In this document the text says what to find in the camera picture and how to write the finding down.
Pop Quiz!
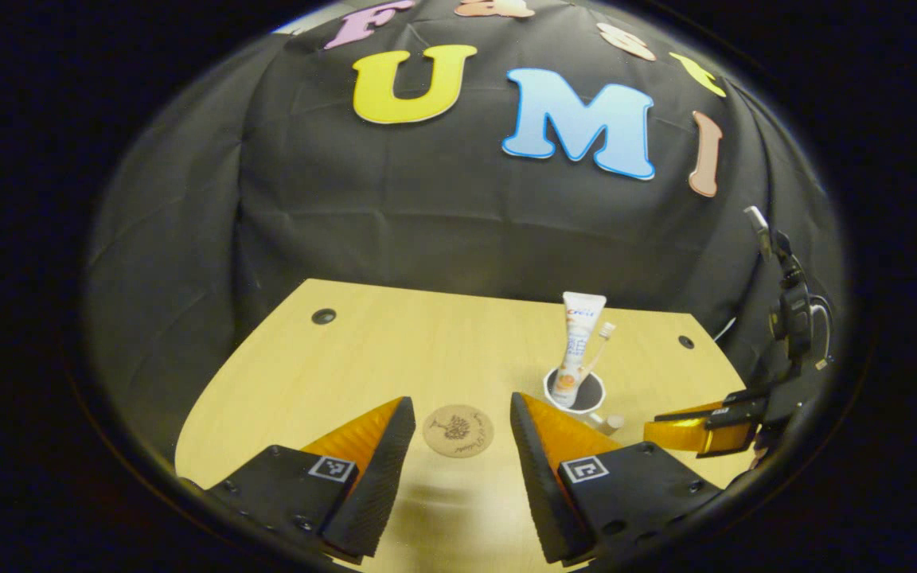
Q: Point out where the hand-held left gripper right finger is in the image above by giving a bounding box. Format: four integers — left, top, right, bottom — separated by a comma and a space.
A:
509, 392, 724, 567

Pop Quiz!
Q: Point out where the white cup with wooden handle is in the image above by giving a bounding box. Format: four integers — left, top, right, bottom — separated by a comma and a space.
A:
543, 364, 626, 435

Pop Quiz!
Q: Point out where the beige toothbrush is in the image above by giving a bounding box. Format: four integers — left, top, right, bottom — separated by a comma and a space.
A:
582, 321, 617, 383

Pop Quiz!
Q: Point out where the round cork coaster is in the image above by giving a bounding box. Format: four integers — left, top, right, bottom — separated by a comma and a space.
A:
422, 404, 495, 459

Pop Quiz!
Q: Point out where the white toothpaste tube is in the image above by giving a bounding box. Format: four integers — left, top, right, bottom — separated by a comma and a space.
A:
560, 291, 608, 408

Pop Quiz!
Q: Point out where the light wooden desktop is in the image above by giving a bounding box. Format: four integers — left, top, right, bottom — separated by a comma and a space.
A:
174, 279, 750, 573

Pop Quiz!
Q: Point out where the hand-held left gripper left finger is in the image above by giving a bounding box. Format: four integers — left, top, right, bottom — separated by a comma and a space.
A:
202, 396, 418, 567

